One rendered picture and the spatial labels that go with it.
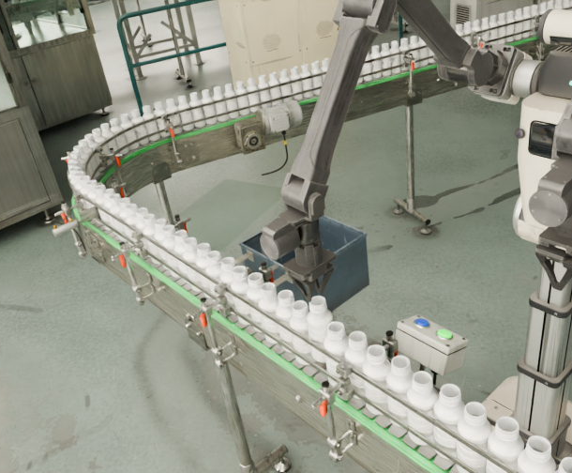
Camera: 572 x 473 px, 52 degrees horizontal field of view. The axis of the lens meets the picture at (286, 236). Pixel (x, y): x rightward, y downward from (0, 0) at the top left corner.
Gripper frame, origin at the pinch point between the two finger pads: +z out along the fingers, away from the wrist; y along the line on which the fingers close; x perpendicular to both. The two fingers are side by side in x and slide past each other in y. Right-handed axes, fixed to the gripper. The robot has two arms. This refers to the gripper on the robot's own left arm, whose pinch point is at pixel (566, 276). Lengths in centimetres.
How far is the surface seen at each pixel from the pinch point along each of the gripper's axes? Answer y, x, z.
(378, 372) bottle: -16.5, 28.1, 27.1
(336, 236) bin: 43, 100, 50
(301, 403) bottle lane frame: -20, 52, 50
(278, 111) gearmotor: 93, 187, 35
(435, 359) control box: -2.7, 24.0, 31.2
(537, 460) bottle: -16.2, -6.1, 25.5
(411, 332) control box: -1.7, 31.3, 28.2
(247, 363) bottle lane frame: -20, 74, 51
